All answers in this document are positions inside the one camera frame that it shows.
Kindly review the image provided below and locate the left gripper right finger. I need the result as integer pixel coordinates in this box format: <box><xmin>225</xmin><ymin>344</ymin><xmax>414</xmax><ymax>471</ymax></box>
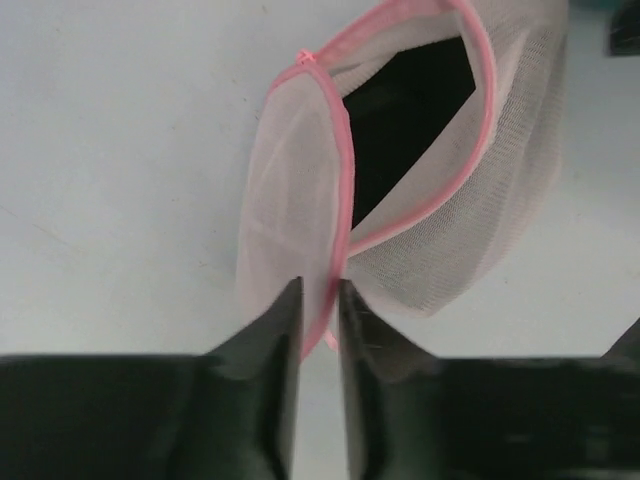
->
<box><xmin>338</xmin><ymin>281</ymin><xmax>639</xmax><ymax>480</ymax></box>

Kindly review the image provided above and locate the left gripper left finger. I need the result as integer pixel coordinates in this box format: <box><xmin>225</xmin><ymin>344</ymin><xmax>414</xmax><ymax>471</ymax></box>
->
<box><xmin>1</xmin><ymin>279</ymin><xmax>303</xmax><ymax>479</ymax></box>

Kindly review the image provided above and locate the black bra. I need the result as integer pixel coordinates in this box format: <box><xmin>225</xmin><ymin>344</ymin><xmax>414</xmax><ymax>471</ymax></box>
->
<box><xmin>344</xmin><ymin>37</ymin><xmax>483</xmax><ymax>239</ymax></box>

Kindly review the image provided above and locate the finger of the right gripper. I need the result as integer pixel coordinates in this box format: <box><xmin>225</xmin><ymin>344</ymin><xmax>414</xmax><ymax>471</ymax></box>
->
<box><xmin>608</xmin><ymin>0</ymin><xmax>640</xmax><ymax>56</ymax></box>
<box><xmin>603</xmin><ymin>319</ymin><xmax>640</xmax><ymax>358</ymax></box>

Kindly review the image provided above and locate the white mesh laundry bag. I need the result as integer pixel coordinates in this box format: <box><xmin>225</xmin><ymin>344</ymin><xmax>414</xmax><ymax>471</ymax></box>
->
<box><xmin>236</xmin><ymin>1</ymin><xmax>569</xmax><ymax>353</ymax></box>

